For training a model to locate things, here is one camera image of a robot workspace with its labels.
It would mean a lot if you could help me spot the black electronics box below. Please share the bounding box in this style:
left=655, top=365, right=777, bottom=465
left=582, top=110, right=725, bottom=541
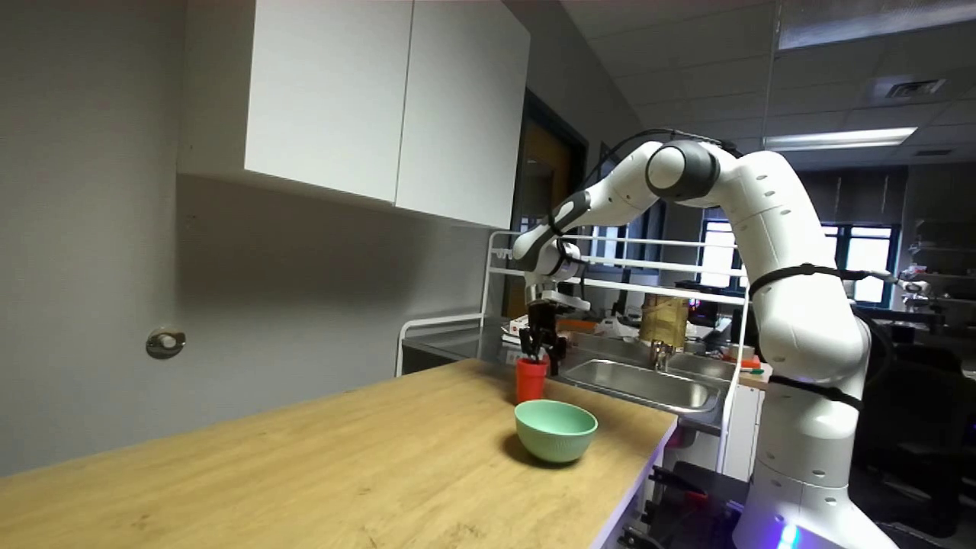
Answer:
left=618, top=460, right=753, bottom=549

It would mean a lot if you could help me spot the rectangular ceiling light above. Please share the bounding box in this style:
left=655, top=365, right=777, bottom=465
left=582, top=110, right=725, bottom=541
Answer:
left=758, top=124, right=922, bottom=156

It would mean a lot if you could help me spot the ceiling air vent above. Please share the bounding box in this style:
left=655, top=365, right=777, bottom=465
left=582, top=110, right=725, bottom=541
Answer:
left=873, top=73, right=949, bottom=107

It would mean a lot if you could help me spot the white tube dish rack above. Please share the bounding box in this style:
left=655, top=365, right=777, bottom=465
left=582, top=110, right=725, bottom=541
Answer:
left=394, top=230, right=755, bottom=483

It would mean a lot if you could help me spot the round metal wall fixture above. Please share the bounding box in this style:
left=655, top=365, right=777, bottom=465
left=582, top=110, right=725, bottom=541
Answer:
left=142, top=326, right=190, bottom=362

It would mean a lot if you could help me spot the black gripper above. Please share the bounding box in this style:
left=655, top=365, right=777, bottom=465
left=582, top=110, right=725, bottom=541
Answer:
left=518, top=302, right=566, bottom=377

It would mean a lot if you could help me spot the black office chair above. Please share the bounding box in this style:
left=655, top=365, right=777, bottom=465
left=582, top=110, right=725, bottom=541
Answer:
left=854, top=311, right=976, bottom=544

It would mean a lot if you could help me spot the stainless steel sink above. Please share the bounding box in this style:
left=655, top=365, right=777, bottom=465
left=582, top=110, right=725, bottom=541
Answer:
left=554, top=354, right=730, bottom=419

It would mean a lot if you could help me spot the green bowl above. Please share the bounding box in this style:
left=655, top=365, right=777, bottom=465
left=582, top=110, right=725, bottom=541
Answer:
left=513, top=398, right=600, bottom=471

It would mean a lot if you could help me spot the bright window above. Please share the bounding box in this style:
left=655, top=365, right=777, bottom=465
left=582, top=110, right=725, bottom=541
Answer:
left=697, top=218, right=901, bottom=307

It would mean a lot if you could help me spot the white wall cabinet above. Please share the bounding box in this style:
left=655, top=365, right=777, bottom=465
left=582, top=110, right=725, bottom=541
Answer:
left=178, top=0, right=535, bottom=231

